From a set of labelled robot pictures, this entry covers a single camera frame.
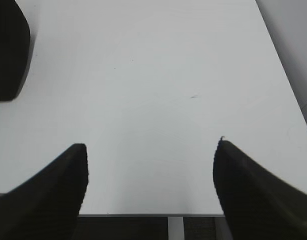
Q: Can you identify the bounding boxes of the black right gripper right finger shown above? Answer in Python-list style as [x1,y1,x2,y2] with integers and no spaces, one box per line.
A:
[212,139,307,240]

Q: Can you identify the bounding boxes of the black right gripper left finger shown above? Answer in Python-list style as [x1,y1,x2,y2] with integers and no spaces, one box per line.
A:
[0,143,89,240]

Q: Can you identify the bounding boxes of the black canvas tote bag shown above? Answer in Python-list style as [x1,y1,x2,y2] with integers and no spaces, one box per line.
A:
[0,0,31,102]

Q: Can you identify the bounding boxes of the white table leg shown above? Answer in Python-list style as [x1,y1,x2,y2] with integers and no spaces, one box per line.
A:
[167,217,185,240]

